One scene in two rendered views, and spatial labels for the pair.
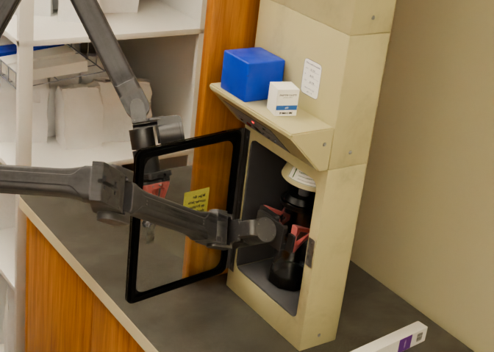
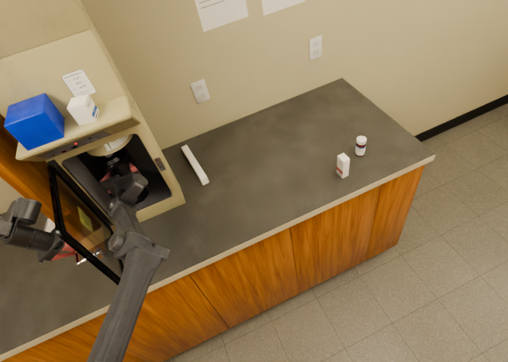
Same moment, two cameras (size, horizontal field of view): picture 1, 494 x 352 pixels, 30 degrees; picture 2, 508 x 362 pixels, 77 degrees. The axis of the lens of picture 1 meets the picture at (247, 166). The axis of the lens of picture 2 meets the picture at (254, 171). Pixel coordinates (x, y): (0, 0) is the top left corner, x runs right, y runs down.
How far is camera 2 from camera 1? 128 cm
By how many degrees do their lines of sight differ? 56
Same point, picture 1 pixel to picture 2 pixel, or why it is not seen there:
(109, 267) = (66, 307)
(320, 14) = (46, 35)
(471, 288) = (177, 116)
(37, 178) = (134, 301)
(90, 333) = (93, 335)
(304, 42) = (50, 67)
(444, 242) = (150, 114)
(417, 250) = not seen: hidden behind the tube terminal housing
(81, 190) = (156, 263)
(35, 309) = not seen: outside the picture
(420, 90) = not seen: hidden behind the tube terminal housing
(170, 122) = (20, 206)
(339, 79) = (105, 64)
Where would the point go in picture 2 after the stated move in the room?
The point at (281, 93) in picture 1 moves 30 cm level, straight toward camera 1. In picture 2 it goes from (87, 105) to (185, 109)
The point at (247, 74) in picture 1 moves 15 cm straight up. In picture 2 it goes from (49, 119) to (6, 67)
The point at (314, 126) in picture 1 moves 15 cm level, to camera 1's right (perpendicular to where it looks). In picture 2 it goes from (121, 103) to (144, 74)
